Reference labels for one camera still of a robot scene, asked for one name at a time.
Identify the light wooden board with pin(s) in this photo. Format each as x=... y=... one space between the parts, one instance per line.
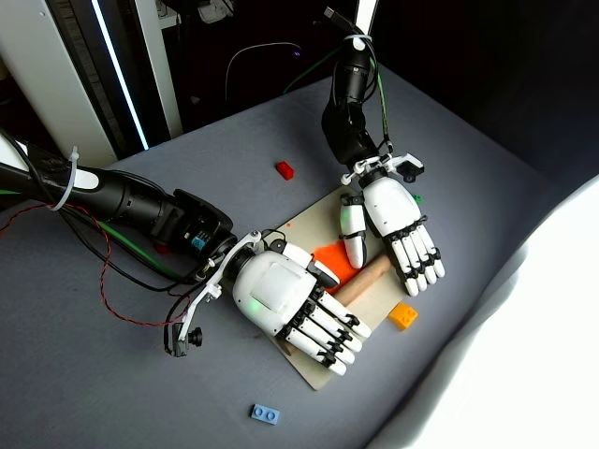
x=309 y=220

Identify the blue toy brick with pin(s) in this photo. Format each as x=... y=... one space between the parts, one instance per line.
x=265 y=414

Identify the orange toy brick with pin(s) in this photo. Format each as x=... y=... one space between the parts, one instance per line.
x=403 y=317

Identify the red toy brick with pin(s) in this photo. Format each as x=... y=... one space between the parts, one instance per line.
x=284 y=170

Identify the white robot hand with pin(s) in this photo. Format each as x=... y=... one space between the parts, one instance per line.
x=271 y=290
x=390 y=206

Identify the green toy brick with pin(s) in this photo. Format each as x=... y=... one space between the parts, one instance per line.
x=419 y=199

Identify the white blurred foreground shell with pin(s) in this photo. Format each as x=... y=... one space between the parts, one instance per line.
x=538 y=351

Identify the wooden rolling pin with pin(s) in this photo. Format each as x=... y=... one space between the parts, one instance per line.
x=362 y=280

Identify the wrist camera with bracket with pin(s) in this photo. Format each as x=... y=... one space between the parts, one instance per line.
x=180 y=343
x=412 y=169

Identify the flat orange dough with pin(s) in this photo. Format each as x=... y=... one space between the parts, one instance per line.
x=334 y=262

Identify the white cabinet with light strip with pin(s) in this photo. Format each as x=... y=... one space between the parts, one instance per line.
x=47 y=70

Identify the white background device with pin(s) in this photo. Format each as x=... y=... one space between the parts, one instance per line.
x=213 y=11

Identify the grey table cloth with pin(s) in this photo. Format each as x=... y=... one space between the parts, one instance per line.
x=140 y=383

